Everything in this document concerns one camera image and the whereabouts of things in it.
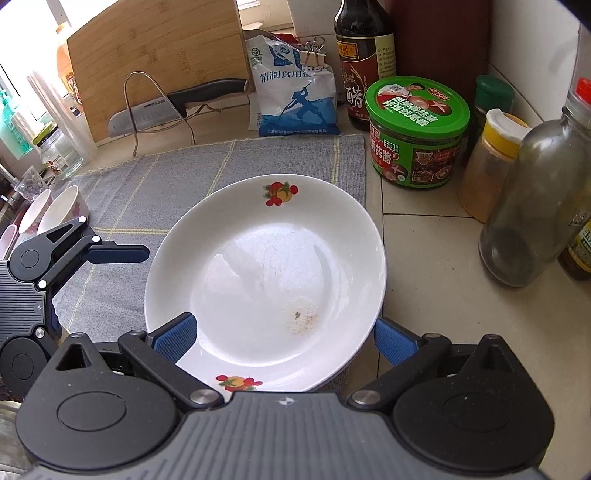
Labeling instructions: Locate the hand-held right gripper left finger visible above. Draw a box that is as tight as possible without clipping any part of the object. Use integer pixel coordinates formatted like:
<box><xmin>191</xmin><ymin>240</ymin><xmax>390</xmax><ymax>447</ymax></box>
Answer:
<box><xmin>55</xmin><ymin>312</ymin><xmax>223</xmax><ymax>411</ymax></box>

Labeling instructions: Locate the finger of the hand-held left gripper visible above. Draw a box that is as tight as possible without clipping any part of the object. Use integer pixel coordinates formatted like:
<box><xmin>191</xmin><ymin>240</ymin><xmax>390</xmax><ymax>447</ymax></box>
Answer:
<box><xmin>34</xmin><ymin>299</ymin><xmax>71</xmax><ymax>357</ymax></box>
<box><xmin>25</xmin><ymin>215</ymin><xmax>151</xmax><ymax>292</ymax></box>

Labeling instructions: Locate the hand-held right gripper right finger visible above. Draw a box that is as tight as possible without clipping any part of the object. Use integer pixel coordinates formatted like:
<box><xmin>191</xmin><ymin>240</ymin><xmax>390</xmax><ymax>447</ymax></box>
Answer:
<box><xmin>346</xmin><ymin>318</ymin><xmax>522</xmax><ymax>411</ymax></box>

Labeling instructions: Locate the white bowl with pink flowers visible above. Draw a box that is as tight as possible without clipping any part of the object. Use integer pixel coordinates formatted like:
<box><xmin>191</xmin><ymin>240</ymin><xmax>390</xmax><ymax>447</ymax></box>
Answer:
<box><xmin>16</xmin><ymin>188</ymin><xmax>54</xmax><ymax>232</ymax></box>
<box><xmin>36</xmin><ymin>185</ymin><xmax>90</xmax><ymax>236</ymax></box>

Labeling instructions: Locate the white fruit-print plate with stain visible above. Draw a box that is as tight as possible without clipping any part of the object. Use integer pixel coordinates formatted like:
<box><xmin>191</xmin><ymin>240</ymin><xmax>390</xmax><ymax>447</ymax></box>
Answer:
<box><xmin>144</xmin><ymin>174</ymin><xmax>387</xmax><ymax>393</ymax></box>

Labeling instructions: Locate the grey and teal printed mat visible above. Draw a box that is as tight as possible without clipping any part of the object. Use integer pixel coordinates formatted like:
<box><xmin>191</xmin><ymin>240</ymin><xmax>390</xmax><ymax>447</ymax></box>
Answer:
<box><xmin>46</xmin><ymin>133</ymin><xmax>368</xmax><ymax>394</ymax></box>

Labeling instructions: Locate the clear glass mug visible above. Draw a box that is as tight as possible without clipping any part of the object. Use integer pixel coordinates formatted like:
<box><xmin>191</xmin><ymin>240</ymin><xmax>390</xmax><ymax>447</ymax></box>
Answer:
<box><xmin>13</xmin><ymin>165</ymin><xmax>49</xmax><ymax>204</ymax></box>

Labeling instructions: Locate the glass jar with yellow label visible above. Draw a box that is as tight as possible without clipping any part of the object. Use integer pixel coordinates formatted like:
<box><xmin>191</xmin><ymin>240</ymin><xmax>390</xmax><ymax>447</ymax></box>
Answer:
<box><xmin>32</xmin><ymin>124</ymin><xmax>86</xmax><ymax>179</ymax></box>

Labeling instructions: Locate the tall clear plastic roll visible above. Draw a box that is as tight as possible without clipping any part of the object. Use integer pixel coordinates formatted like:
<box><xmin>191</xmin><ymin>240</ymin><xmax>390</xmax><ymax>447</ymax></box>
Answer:
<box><xmin>27</xmin><ymin>69</ymin><xmax>100</xmax><ymax>162</ymax></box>

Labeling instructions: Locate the green dish soap bottle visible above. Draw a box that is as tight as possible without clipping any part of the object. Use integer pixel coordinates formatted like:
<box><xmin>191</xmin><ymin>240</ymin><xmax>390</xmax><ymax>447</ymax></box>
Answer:
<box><xmin>0</xmin><ymin>87</ymin><xmax>29</xmax><ymax>154</ymax></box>

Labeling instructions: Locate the clear glass bottle red cap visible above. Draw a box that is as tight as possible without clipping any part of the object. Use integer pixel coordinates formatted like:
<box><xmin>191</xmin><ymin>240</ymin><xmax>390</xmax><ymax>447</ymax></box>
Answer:
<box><xmin>479</xmin><ymin>77</ymin><xmax>591</xmax><ymax>288</ymax></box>

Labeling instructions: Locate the yellow-lidded spice jar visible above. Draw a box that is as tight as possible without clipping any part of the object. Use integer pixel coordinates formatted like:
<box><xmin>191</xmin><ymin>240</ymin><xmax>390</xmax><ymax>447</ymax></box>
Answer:
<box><xmin>457</xmin><ymin>108</ymin><xmax>532</xmax><ymax>224</ymax></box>

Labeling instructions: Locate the orange cooking wine bottle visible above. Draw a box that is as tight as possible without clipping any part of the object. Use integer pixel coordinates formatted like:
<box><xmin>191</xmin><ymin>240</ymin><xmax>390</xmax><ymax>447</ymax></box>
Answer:
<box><xmin>55</xmin><ymin>23</ymin><xmax>82</xmax><ymax>107</ymax></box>

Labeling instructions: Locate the yellow-labelled oil bottle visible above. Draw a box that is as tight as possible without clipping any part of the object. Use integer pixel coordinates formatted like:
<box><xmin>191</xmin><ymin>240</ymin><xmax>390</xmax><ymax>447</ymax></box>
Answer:
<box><xmin>557</xmin><ymin>202</ymin><xmax>591</xmax><ymax>281</ymax></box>

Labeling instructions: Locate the bamboo cutting board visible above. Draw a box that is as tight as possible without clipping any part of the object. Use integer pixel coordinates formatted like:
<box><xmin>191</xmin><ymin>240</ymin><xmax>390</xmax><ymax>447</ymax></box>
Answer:
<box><xmin>65</xmin><ymin>0</ymin><xmax>253</xmax><ymax>143</ymax></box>

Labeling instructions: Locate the green-lidded sauce jar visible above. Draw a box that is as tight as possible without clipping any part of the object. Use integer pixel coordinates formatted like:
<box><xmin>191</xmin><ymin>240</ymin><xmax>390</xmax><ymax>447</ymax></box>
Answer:
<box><xmin>364</xmin><ymin>76</ymin><xmax>471</xmax><ymax>189</ymax></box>

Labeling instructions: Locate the white and blue salt bag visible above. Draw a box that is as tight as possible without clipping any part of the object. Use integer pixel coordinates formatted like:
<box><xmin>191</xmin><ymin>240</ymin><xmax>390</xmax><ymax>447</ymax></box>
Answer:
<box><xmin>244</xmin><ymin>34</ymin><xmax>343</xmax><ymax>138</ymax></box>

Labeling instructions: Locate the dark green capped jar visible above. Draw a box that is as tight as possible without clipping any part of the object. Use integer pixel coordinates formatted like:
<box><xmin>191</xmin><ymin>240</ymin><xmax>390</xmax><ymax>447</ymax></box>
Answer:
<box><xmin>466</xmin><ymin>75</ymin><xmax>516</xmax><ymax>162</ymax></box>

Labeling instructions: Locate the dark vinegar bottle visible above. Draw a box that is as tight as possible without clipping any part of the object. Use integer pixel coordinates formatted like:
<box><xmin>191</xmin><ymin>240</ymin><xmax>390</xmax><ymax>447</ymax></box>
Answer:
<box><xmin>334</xmin><ymin>0</ymin><xmax>397</xmax><ymax>132</ymax></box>

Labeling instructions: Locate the metal wire rack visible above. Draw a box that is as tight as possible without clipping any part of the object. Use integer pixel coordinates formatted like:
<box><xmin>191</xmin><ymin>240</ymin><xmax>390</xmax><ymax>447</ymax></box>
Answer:
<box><xmin>123</xmin><ymin>71</ymin><xmax>246</xmax><ymax>158</ymax></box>

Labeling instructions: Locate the black-handled santoku knife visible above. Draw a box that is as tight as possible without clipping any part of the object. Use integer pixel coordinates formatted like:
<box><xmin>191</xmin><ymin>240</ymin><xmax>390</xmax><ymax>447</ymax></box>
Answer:
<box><xmin>108</xmin><ymin>78</ymin><xmax>250</xmax><ymax>138</ymax></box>

